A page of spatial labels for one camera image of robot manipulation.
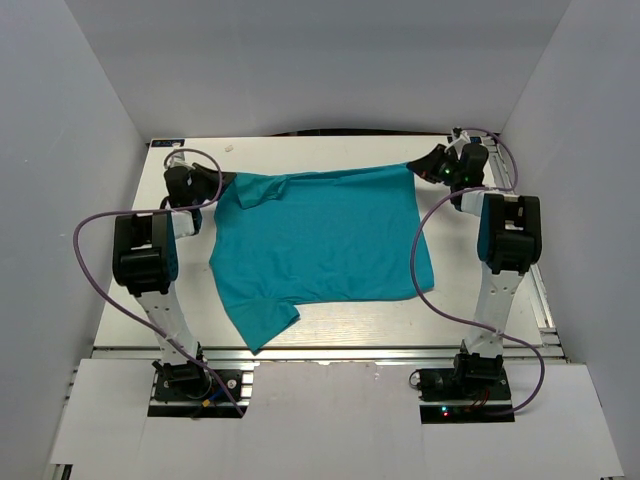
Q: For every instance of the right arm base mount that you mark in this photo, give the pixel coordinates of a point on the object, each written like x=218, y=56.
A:
x=474, y=390

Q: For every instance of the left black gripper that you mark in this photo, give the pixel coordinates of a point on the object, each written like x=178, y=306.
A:
x=212, y=177

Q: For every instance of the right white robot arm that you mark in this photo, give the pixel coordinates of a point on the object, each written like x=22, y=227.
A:
x=497, y=287

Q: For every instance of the teal t-shirt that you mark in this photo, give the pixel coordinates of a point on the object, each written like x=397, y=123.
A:
x=283, y=241

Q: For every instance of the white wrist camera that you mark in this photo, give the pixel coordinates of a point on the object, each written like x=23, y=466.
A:
x=458, y=138
x=175, y=160

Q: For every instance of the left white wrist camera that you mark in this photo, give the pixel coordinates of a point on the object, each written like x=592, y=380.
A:
x=175, y=160

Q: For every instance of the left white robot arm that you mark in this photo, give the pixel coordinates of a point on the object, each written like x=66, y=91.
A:
x=145, y=257

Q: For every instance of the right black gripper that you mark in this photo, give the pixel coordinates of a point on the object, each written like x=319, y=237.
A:
x=426, y=166

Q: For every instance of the blue label sticker left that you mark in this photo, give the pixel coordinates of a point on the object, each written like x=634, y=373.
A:
x=167, y=143

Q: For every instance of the aluminium front rail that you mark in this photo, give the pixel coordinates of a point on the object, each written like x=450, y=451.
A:
x=550, y=352

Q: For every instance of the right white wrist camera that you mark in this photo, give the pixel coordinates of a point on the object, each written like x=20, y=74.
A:
x=458, y=138

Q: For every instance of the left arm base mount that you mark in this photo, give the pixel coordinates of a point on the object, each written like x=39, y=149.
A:
x=190, y=392

